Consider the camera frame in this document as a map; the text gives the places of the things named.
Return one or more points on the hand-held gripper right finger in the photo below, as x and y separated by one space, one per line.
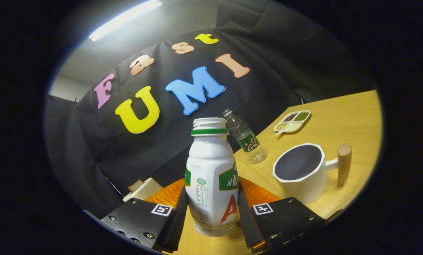
246 223

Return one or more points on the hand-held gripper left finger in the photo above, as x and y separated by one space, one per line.
174 223

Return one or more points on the white juice bottle green label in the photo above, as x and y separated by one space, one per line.
211 170

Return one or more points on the clear plastic water bottle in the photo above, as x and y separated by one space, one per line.
246 140

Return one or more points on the cream toaster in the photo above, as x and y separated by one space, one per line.
146 190

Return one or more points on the toast slice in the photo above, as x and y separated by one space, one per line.
135 185

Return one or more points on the pile of white beans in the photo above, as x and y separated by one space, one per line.
281 126

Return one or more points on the white divided dish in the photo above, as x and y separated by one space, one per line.
292 126

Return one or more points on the pile of dark beans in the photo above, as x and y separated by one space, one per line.
290 117

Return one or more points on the pile of green beans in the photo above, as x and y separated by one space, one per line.
302 116

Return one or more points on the wooden table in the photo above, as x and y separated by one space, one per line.
338 120

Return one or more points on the black backdrop cloth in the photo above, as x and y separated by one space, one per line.
268 53

